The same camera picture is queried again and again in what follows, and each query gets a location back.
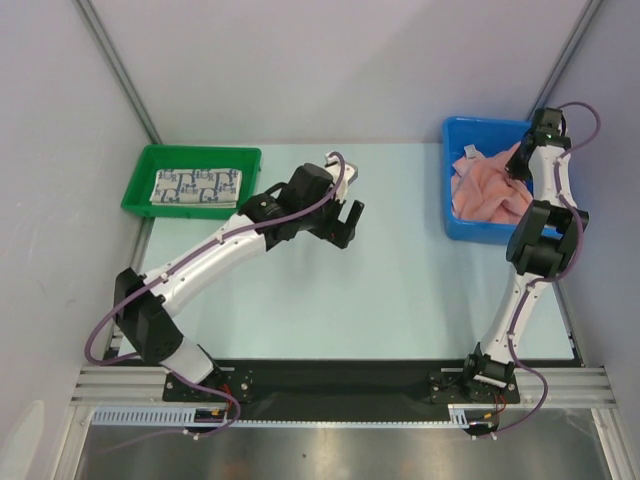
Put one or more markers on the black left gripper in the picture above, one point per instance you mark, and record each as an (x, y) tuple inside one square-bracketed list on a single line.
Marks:
[(336, 231)]

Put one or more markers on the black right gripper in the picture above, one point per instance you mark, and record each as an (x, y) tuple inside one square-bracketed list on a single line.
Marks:
[(518, 163)]

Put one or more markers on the pink towel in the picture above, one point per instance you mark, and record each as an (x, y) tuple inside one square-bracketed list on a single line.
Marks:
[(482, 191)]

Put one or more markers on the blue white patterned towel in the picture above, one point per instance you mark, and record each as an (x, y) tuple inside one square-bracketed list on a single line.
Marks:
[(197, 187)]

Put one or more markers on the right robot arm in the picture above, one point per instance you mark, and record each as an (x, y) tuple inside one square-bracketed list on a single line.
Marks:
[(541, 250)]

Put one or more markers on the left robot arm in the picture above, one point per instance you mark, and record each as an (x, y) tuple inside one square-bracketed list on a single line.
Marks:
[(147, 304)]

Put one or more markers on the blue plastic bin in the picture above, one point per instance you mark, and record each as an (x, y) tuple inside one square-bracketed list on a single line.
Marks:
[(471, 139)]

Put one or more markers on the green plastic tray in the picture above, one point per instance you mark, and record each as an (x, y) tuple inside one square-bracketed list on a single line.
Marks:
[(157, 157)]

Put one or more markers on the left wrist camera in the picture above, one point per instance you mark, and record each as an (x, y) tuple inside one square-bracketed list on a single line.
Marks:
[(338, 168)]

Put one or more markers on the right aluminium corner post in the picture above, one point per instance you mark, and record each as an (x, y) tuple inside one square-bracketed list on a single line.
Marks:
[(577, 35)]

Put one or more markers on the aluminium corner post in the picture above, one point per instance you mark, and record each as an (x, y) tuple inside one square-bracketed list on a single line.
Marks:
[(108, 50), (577, 35)]

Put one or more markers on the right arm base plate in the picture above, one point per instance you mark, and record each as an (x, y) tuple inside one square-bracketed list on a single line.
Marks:
[(449, 387)]

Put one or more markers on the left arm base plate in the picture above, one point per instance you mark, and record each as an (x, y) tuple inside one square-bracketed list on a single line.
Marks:
[(237, 383)]

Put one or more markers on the aluminium front rail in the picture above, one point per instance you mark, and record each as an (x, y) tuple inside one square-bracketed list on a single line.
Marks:
[(136, 385)]

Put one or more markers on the grey cable duct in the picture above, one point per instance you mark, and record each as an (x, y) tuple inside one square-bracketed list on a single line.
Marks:
[(209, 418)]

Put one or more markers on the left aluminium corner post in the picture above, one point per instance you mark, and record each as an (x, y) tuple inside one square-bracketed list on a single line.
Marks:
[(108, 50)]

